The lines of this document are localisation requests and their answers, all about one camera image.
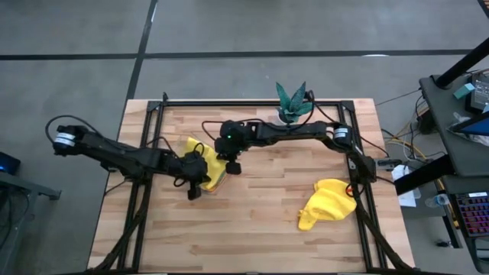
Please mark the small teal box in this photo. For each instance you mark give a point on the small teal box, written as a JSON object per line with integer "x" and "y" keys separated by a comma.
{"x": 464, "y": 91}

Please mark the clear water bottle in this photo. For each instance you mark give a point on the clear water bottle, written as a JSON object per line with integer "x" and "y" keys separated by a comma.
{"x": 438, "y": 200}

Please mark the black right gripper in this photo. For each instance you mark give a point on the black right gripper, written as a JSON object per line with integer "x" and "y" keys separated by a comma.
{"x": 229, "y": 154}

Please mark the black side table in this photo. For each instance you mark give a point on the black side table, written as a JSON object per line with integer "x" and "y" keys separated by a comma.
{"x": 23, "y": 185}

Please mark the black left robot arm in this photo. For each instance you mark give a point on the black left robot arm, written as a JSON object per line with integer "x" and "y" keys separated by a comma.
{"x": 114, "y": 154}

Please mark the black aluminium table frame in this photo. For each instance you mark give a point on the black aluminium table frame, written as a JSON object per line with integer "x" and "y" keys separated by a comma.
{"x": 191, "y": 103}

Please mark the black tablet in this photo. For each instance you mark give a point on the black tablet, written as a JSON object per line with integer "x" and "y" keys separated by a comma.
{"x": 477, "y": 128}

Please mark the black keyboard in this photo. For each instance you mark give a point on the black keyboard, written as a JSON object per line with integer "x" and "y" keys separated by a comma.
{"x": 473, "y": 215}

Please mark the yellow microfiber towel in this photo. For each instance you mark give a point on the yellow microfiber towel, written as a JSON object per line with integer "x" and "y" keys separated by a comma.
{"x": 208, "y": 156}
{"x": 328, "y": 206}

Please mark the white paper on floor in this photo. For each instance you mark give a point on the white paper on floor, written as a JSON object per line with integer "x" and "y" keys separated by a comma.
{"x": 401, "y": 172}

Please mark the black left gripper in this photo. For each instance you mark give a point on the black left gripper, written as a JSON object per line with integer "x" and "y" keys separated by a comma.
{"x": 193, "y": 170}

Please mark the small red tape piece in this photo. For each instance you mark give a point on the small red tape piece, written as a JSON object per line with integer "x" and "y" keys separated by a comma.
{"x": 348, "y": 188}

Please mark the black computer desk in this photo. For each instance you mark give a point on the black computer desk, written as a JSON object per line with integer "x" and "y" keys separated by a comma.
{"x": 443, "y": 114}

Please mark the snake plant in white pot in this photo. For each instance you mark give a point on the snake plant in white pot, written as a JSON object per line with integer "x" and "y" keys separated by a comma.
{"x": 290, "y": 103}

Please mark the black device with blue light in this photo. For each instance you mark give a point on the black device with blue light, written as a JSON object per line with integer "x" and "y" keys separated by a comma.
{"x": 7, "y": 164}

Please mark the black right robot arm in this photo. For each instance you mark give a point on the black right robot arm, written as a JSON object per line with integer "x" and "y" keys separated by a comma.
{"x": 290, "y": 131}

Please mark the black desk pole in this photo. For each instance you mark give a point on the black desk pole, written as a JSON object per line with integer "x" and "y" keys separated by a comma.
{"x": 462, "y": 63}

